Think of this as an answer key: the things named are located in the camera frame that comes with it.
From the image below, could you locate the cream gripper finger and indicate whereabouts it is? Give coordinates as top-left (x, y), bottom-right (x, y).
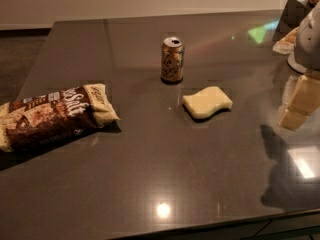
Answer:
top-left (278, 75), bottom-right (320, 130)

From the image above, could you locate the orange soda can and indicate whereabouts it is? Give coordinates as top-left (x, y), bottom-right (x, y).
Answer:
top-left (161, 36), bottom-right (185, 83)

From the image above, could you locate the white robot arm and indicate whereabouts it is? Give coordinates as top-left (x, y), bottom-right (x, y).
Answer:
top-left (278, 5), bottom-right (320, 130)

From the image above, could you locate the brown chip bag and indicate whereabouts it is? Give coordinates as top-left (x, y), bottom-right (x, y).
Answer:
top-left (0, 83), bottom-right (119, 152)

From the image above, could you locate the snack packet in background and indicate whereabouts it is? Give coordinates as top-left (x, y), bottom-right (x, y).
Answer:
top-left (272, 27), bottom-right (298, 54)

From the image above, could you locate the dark box in background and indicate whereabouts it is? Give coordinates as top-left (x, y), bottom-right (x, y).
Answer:
top-left (272, 0), bottom-right (312, 41)

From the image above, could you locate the yellow sponge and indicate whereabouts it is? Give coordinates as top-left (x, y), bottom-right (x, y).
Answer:
top-left (182, 86), bottom-right (233, 120)

